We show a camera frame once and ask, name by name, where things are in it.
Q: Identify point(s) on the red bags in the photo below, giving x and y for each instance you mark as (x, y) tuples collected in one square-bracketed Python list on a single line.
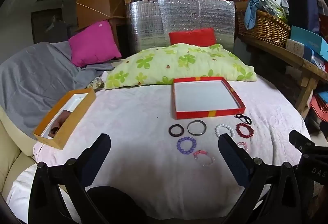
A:
[(319, 108)]

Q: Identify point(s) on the shallow red box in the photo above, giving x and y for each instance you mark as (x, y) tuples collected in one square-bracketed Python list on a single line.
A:
[(205, 96)]

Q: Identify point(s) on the blue cloth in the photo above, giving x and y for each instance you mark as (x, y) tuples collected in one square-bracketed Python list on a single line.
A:
[(252, 10)]

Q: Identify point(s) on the navy bag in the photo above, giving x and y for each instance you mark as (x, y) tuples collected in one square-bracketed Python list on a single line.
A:
[(302, 6)]

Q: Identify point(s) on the grey blanket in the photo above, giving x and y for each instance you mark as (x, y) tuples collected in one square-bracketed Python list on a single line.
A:
[(30, 73)]

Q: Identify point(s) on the grey metal bangle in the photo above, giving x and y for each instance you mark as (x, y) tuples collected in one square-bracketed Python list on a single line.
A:
[(188, 128)]

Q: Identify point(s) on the white patterned box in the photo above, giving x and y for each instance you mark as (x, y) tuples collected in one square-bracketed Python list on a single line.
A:
[(297, 48)]

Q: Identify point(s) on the wooden bench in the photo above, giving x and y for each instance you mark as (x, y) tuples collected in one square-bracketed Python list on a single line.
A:
[(279, 53)]

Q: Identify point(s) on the blue box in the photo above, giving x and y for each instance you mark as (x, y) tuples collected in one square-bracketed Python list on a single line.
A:
[(307, 39)]

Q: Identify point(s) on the dark framed picture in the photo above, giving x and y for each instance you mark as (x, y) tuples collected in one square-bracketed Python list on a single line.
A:
[(46, 25)]

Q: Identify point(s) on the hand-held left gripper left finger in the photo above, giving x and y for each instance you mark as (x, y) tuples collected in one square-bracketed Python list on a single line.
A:
[(98, 148)]

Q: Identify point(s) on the green floral pillow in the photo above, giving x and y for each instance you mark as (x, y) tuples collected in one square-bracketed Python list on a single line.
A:
[(179, 62)]

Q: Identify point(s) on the small floral cloth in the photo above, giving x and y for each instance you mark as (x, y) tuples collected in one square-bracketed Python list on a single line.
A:
[(96, 83)]

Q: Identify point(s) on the silver foil panel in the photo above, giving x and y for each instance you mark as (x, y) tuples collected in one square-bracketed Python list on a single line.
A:
[(148, 24)]

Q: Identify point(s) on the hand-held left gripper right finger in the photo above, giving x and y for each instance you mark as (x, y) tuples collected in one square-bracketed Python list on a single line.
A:
[(232, 160)]

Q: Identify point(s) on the small red pillow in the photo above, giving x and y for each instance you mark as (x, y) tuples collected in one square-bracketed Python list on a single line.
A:
[(192, 37)]

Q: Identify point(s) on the cream leather sofa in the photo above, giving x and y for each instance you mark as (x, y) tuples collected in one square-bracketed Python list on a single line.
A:
[(10, 152)]

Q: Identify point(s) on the orange cardboard box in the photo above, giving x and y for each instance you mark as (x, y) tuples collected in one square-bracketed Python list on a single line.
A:
[(74, 121)]

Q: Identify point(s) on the wicker basket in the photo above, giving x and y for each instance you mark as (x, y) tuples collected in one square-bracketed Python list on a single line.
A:
[(266, 28)]

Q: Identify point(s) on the pale pink blanket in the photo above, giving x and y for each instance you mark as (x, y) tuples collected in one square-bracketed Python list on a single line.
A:
[(141, 116)]

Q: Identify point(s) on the magenta pillow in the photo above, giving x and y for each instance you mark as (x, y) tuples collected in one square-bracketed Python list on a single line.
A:
[(94, 43)]

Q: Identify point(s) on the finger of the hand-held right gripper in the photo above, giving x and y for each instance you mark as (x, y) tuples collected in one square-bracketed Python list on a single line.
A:
[(301, 140)]

